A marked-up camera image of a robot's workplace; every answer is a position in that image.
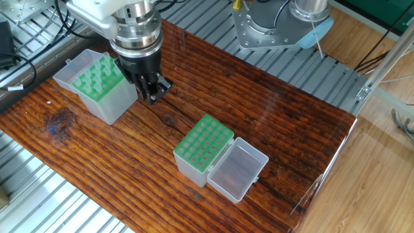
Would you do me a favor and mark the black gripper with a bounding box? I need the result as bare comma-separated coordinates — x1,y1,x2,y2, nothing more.
116,52,174,105

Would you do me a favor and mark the clear tip box with tips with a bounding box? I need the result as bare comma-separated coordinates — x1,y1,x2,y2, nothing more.
53,50,138,125

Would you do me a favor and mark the clear tip box green rack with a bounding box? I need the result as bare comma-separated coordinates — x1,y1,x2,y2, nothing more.
173,115,270,205

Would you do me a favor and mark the glossy brown wooden board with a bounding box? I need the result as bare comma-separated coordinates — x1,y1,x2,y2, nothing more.
0,6,358,233

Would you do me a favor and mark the silver robot mounting plate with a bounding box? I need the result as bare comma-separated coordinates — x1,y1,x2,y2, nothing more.
233,6,305,51

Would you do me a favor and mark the black electronic box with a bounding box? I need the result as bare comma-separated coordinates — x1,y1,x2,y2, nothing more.
0,19,14,69

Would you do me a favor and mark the black cable bundle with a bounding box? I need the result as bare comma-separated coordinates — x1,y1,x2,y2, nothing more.
0,52,38,90

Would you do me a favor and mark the white cable tie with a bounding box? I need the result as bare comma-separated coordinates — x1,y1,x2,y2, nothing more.
309,18,325,60

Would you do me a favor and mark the aluminium frame post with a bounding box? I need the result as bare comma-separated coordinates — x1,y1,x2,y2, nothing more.
354,32,414,118

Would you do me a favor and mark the grey cable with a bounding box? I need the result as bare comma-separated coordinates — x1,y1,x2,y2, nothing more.
391,107,414,140

